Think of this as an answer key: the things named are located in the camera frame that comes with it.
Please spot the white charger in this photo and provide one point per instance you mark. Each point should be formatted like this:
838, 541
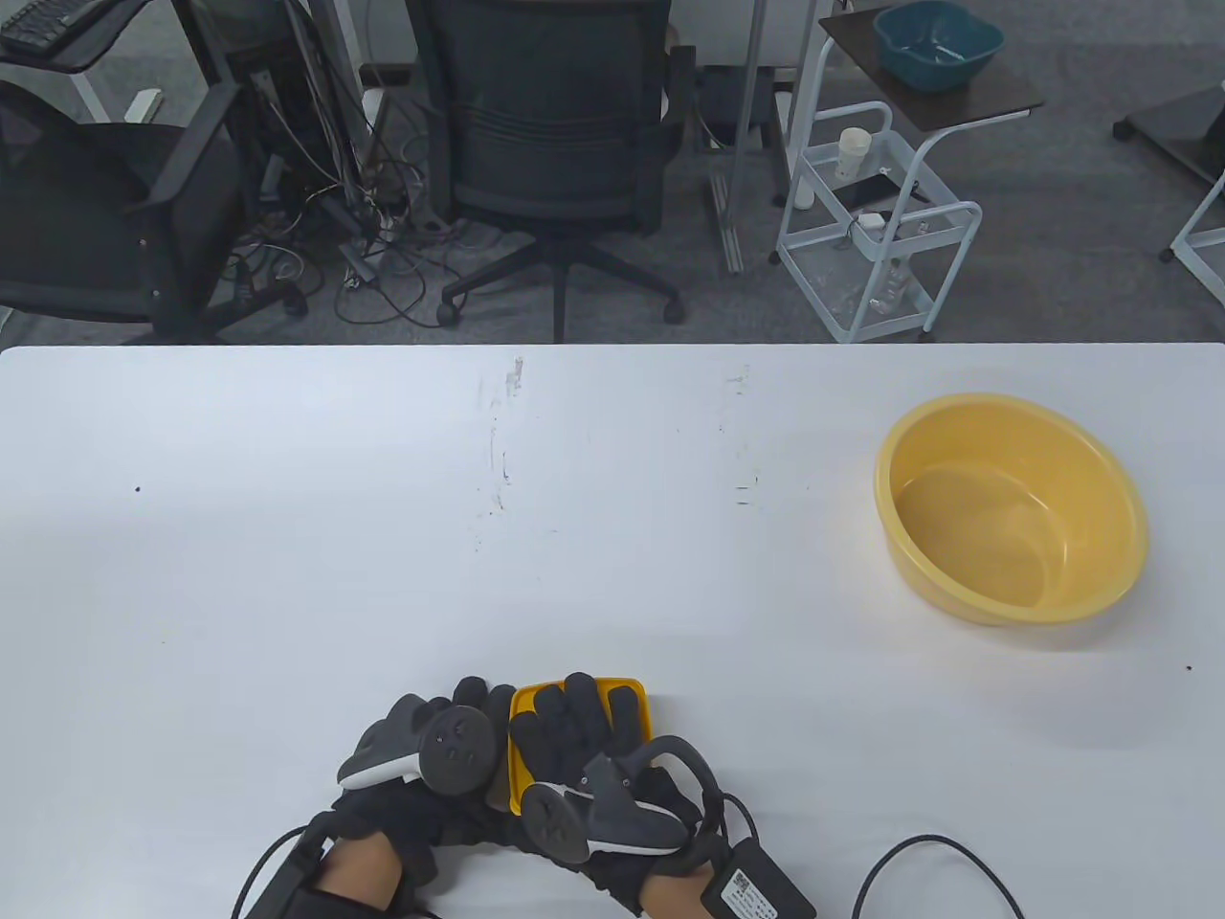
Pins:
872, 222

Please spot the black box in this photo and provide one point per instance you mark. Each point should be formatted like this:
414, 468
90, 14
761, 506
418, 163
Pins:
770, 110

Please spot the silver metal stand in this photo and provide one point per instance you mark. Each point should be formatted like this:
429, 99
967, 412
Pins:
751, 96

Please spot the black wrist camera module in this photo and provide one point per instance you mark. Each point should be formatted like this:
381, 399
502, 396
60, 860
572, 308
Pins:
287, 881
756, 885

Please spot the small white bottle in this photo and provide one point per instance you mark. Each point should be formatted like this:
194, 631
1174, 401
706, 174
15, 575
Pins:
804, 196

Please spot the orange plastic lid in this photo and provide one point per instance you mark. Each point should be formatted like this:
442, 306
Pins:
524, 704

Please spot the dark wheeled platform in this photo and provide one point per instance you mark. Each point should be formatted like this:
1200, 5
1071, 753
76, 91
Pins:
1182, 129

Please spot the teal plastic basin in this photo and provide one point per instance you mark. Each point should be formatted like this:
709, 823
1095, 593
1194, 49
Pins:
943, 67

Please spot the grey white hand controller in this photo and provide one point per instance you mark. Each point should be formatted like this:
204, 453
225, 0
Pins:
612, 814
459, 751

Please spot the clear plastic bottle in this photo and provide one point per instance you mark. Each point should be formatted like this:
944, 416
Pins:
892, 282

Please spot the white paper cup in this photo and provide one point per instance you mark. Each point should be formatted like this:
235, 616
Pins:
852, 153

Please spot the black armrest office chair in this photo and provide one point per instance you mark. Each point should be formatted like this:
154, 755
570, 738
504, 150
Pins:
96, 211

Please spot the yellow plastic basin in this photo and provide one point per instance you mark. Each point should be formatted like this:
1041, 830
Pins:
1005, 536

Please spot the black keyboard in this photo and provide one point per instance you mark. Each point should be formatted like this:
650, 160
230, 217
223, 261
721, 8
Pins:
38, 24

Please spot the black mesh office chair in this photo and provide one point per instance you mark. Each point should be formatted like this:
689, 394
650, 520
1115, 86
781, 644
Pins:
555, 115

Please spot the white metal frame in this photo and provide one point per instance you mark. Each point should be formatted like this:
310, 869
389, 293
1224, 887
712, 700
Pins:
1196, 225

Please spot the person's right hand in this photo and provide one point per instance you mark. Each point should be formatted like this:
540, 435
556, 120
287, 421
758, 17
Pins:
565, 728

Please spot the black computer tower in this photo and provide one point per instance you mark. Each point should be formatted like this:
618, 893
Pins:
239, 57

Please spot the person's right forearm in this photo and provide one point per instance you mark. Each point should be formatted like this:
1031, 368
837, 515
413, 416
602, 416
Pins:
675, 900

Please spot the white utility cart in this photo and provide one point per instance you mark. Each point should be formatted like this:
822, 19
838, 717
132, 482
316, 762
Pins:
957, 105

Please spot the person's left hand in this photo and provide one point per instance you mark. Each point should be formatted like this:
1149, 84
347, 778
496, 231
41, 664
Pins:
478, 694

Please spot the grey keyboard tray desk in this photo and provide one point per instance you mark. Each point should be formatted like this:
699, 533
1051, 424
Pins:
91, 48

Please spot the white rolling cart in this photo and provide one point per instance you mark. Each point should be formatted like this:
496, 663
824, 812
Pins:
866, 244

